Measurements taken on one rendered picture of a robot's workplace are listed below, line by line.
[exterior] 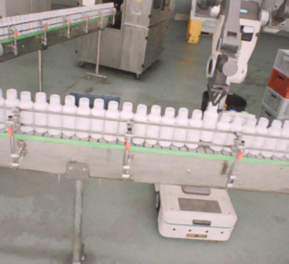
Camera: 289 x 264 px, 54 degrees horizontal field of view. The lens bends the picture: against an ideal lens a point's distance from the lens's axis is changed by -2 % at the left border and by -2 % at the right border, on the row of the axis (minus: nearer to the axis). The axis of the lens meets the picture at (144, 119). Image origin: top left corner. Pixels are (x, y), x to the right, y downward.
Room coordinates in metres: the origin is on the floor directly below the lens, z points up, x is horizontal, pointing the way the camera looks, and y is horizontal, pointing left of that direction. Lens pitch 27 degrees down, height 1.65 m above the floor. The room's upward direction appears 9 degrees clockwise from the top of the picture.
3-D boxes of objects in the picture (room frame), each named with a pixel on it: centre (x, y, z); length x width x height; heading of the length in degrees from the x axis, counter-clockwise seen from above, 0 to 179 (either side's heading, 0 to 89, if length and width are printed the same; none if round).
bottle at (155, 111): (1.08, -0.04, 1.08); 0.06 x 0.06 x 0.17
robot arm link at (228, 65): (1.08, -0.28, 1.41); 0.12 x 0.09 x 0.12; 4
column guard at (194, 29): (8.80, -1.04, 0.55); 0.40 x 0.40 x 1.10; 5
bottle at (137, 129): (1.07, 0.02, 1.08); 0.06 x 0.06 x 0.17
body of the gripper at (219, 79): (1.12, -0.27, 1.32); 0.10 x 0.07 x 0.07; 5
